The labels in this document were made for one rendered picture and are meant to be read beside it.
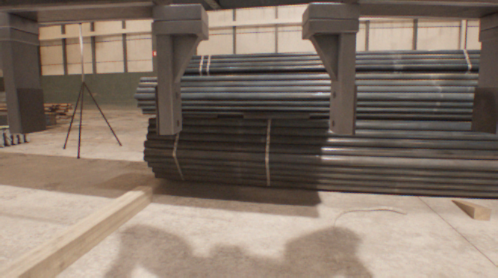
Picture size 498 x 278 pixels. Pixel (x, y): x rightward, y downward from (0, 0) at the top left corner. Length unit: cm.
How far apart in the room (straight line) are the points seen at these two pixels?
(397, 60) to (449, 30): 810
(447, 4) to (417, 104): 168
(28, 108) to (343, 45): 27
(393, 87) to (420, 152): 44
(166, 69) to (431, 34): 1006
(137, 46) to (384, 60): 977
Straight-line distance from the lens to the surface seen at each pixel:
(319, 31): 21
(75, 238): 132
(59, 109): 694
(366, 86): 182
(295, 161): 163
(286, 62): 224
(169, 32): 21
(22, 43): 29
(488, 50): 30
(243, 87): 179
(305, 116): 172
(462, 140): 197
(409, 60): 242
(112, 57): 1170
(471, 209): 187
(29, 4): 26
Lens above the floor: 69
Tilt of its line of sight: 7 degrees down
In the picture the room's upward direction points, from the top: straight up
